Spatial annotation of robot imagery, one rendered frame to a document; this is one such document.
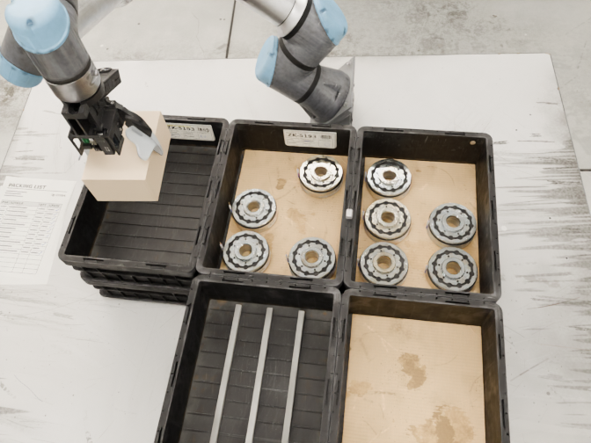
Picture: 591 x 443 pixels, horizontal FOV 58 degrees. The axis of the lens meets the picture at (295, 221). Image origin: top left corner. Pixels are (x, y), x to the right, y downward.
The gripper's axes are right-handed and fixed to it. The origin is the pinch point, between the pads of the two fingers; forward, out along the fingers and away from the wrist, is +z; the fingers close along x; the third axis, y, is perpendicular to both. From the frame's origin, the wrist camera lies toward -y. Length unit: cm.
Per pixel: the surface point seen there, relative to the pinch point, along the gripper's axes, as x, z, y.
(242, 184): 17.3, 26.7, -9.6
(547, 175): 95, 40, -21
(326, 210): 37.9, 26.7, -2.4
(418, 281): 58, 27, 15
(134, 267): -0.9, 16.8, 17.0
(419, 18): 80, 110, -163
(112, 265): -5.7, 16.7, 16.5
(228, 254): 16.6, 23.8, 10.5
